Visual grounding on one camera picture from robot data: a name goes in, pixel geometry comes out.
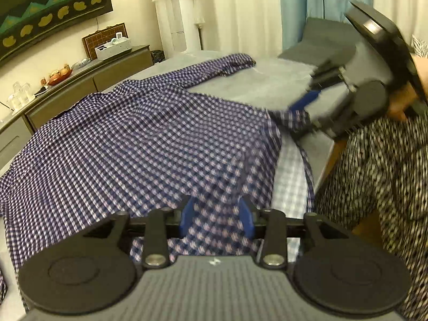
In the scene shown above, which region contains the wooden framed grid board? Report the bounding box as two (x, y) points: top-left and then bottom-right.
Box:
(82, 22), (129, 59)

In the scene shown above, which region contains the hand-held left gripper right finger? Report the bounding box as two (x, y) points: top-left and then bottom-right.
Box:
(238, 198), (386, 270)

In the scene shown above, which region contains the person's right hand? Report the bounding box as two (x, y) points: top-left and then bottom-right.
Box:
(389, 83), (428, 121)

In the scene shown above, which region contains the blue plaid shirt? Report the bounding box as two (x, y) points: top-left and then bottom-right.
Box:
(0, 53), (316, 311)

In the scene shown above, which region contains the grey and brown sideboard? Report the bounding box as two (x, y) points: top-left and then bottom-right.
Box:
(0, 44), (154, 174)

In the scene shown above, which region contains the fruit bowl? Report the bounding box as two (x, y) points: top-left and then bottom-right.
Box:
(47, 68), (73, 85)

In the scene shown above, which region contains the grey organizer box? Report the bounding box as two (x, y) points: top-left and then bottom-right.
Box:
(94, 32), (132, 60)

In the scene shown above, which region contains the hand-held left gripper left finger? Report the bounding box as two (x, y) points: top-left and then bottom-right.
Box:
(50, 197), (195, 269)

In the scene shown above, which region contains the white lace curtain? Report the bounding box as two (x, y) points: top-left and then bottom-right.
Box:
(150, 0), (205, 54)

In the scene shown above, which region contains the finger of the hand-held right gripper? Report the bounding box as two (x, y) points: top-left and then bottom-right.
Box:
(290, 90), (361, 140)
(289, 58), (351, 112)

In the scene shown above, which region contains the dark patterned wall tapestry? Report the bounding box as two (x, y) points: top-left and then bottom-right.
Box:
(0, 0), (113, 67)

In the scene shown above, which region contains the glass cup set on tray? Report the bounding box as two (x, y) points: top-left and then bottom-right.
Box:
(6, 82), (36, 111)

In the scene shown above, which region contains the grey upholstered chair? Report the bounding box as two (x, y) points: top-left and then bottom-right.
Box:
(278, 17), (357, 74)

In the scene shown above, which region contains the person's patterned clothing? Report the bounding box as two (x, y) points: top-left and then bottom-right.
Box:
(314, 110), (428, 321)

